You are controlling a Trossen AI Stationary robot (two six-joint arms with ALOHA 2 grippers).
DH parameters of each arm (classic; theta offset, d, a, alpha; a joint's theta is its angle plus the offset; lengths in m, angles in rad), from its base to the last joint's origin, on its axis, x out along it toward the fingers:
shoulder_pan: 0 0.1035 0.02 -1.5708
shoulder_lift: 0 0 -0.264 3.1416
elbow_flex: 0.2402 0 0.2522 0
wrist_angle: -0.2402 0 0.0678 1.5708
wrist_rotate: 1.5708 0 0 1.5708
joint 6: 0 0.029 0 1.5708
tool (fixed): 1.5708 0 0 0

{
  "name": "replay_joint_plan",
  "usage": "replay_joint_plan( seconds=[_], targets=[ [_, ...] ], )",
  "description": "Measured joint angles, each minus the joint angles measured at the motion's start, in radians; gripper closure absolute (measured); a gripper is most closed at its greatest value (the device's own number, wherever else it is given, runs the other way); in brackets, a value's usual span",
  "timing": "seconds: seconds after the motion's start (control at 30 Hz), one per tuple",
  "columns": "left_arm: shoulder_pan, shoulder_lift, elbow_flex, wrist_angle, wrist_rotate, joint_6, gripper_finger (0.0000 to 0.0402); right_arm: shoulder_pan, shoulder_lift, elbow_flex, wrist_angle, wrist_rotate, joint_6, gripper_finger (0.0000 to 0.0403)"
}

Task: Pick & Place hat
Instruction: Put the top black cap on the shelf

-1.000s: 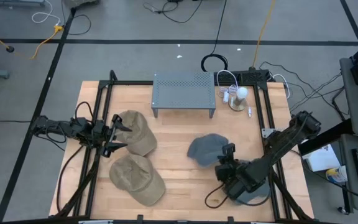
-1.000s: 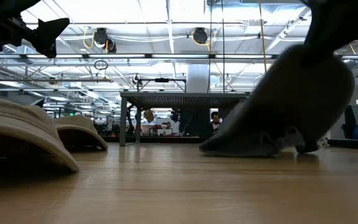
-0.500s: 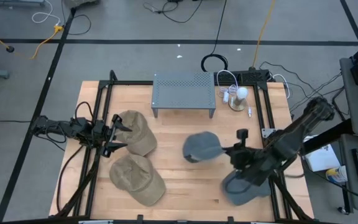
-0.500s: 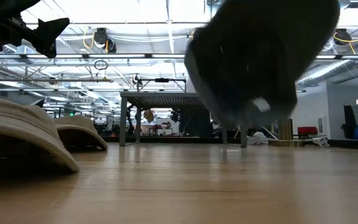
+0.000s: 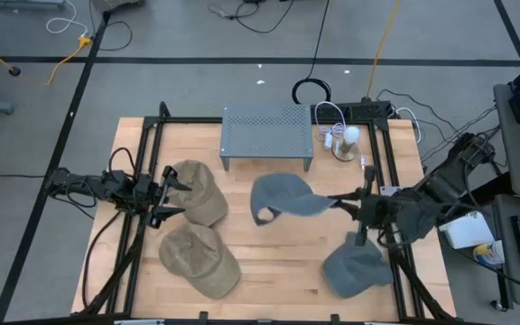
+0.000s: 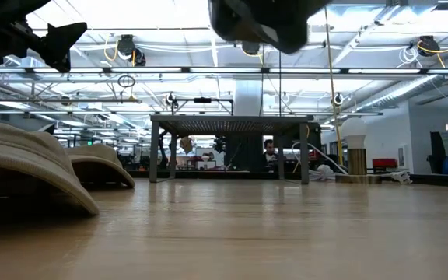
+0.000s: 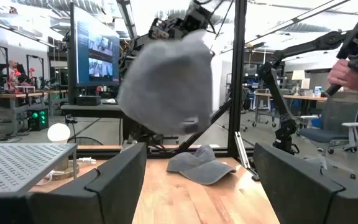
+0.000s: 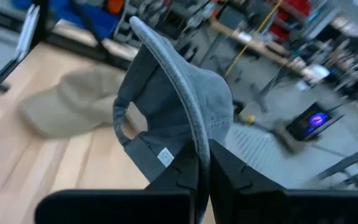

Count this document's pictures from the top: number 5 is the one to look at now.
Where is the white lamp cable with adapter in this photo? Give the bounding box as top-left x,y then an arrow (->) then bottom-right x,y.
313,101 -> 369,171

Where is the tan corduroy cap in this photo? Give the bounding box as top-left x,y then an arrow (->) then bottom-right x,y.
158,222 -> 242,301
165,159 -> 229,228

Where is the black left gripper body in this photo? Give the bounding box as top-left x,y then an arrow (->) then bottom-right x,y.
131,173 -> 167,218

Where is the white looped floor cable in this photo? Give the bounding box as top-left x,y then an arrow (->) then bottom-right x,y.
45,0 -> 90,38

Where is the white canister with yellow label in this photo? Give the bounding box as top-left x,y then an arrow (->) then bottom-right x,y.
472,240 -> 506,266

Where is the black aluminium table frame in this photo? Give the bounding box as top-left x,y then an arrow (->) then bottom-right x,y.
79,101 -> 458,325

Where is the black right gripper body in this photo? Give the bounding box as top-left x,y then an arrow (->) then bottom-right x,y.
355,165 -> 401,247

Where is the brass lamp with white bulb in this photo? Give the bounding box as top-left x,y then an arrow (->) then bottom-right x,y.
331,125 -> 363,163

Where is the black hanging coiled cable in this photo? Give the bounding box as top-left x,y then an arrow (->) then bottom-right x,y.
292,0 -> 333,106

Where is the yellow hanging extension cord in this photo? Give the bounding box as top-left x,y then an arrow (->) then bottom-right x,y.
366,0 -> 401,101

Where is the black cable bundle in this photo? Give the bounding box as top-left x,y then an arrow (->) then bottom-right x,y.
375,88 -> 499,162

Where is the yellow floor cable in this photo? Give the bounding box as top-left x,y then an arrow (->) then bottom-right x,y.
44,35 -> 94,87

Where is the black tangled floor cable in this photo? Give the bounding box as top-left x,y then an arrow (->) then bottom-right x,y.
208,0 -> 295,35

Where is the grey fabric cap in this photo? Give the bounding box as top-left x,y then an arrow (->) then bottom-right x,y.
249,172 -> 339,227
321,231 -> 395,300

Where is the black looped floor cable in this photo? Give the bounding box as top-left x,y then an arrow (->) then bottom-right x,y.
88,0 -> 134,52

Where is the grey perforated metal shelf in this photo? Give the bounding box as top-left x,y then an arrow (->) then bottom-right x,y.
219,104 -> 314,172

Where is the black arm base cable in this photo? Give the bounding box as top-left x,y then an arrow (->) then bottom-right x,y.
81,209 -> 124,312

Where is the white box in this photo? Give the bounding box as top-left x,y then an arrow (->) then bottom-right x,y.
439,210 -> 496,250

